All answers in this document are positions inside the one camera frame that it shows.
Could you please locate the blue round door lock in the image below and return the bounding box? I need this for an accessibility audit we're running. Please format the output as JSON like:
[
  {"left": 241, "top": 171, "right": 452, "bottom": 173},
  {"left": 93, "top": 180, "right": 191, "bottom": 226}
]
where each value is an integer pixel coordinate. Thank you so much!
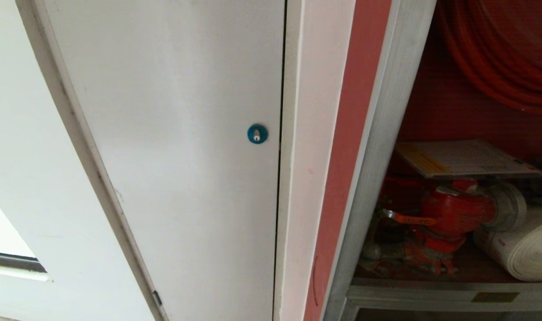
[{"left": 247, "top": 123, "right": 269, "bottom": 144}]

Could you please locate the white metal door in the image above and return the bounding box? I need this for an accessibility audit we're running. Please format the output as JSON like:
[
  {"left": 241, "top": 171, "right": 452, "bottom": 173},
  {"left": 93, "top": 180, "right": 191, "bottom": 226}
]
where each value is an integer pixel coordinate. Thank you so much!
[{"left": 31, "top": 0, "right": 286, "bottom": 321}]

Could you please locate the red fire hydrant cabinet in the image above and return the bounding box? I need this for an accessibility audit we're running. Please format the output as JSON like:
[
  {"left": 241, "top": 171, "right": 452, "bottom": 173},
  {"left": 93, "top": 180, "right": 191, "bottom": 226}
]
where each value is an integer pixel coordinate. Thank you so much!
[{"left": 303, "top": 0, "right": 542, "bottom": 321}]

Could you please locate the red fire hydrant valve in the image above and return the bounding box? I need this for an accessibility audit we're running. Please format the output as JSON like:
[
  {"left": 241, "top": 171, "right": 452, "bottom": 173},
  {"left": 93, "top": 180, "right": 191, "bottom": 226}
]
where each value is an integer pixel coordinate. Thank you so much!
[{"left": 378, "top": 177, "right": 497, "bottom": 276}]

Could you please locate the white inspection card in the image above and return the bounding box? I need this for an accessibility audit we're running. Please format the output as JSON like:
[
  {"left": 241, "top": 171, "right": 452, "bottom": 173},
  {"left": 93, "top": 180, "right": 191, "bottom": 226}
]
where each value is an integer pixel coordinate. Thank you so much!
[{"left": 395, "top": 139, "right": 542, "bottom": 180}]

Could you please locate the brass label plate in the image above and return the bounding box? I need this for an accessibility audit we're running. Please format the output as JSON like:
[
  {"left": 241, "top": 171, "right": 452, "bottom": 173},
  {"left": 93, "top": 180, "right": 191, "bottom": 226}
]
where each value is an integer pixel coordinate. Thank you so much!
[{"left": 471, "top": 292, "right": 520, "bottom": 303}]

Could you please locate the coiled red hose reel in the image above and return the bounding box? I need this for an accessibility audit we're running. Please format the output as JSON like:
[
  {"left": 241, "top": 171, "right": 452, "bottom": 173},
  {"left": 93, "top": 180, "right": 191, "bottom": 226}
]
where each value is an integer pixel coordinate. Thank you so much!
[{"left": 437, "top": 0, "right": 542, "bottom": 117}]

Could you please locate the rolled white fire hose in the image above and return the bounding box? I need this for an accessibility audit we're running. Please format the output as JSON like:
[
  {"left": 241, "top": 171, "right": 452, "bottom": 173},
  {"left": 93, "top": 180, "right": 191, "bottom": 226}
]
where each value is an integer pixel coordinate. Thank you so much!
[{"left": 472, "top": 206, "right": 542, "bottom": 282}]

